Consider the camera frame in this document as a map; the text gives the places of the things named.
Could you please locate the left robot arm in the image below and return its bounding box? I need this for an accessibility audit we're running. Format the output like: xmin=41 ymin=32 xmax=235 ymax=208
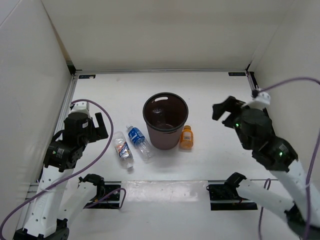
xmin=13 ymin=110 xmax=109 ymax=240

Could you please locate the orange plastic bottle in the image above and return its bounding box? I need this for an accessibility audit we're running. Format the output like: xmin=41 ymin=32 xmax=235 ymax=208
xmin=179 ymin=125 xmax=194 ymax=151

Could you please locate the blue rail label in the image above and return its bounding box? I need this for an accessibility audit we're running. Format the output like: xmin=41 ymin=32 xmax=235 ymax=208
xmin=228 ymin=72 xmax=246 ymax=77
xmin=78 ymin=74 xmax=96 ymax=79

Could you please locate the right black frame rail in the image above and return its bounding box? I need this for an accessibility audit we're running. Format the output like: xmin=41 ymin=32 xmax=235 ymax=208
xmin=245 ymin=63 xmax=259 ymax=90

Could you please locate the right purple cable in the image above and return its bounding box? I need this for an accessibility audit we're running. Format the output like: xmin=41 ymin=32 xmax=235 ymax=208
xmin=251 ymin=76 xmax=320 ymax=240

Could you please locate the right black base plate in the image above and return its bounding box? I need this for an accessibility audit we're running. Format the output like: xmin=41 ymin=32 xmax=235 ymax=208
xmin=206 ymin=184 xmax=258 ymax=211

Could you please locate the left aluminium frame rail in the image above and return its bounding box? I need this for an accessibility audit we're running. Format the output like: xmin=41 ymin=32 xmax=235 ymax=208
xmin=25 ymin=60 xmax=77 ymax=200

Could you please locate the right blue rail label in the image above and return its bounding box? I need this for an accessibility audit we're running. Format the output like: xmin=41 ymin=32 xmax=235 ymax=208
xmin=228 ymin=72 xmax=246 ymax=77

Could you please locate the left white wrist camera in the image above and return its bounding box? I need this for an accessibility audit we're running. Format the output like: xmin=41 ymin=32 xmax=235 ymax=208
xmin=70 ymin=101 xmax=91 ymax=118

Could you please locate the brown plastic bin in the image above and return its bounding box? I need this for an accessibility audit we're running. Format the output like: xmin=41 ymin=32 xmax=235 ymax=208
xmin=142 ymin=92 xmax=189 ymax=150

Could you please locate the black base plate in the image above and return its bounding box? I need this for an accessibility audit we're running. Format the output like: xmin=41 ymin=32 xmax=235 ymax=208
xmin=206 ymin=184 xmax=258 ymax=211
xmin=84 ymin=182 xmax=122 ymax=210

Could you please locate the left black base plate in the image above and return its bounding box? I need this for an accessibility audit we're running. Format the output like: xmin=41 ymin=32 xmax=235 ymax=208
xmin=84 ymin=182 xmax=122 ymax=210

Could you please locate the clear bottle orange blue label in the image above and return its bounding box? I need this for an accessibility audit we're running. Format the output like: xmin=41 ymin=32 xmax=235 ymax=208
xmin=113 ymin=131 xmax=134 ymax=172

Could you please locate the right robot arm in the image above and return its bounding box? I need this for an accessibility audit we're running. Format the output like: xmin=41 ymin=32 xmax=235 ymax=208
xmin=212 ymin=96 xmax=320 ymax=240

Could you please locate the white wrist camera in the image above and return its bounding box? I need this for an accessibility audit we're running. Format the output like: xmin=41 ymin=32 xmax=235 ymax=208
xmin=244 ymin=88 xmax=271 ymax=110
xmin=70 ymin=101 xmax=91 ymax=118

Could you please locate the left blue rail label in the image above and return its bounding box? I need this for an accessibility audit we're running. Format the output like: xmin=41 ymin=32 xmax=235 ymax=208
xmin=78 ymin=74 xmax=96 ymax=79

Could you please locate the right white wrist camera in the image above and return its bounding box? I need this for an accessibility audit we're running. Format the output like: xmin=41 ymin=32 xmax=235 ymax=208
xmin=244 ymin=88 xmax=271 ymax=110

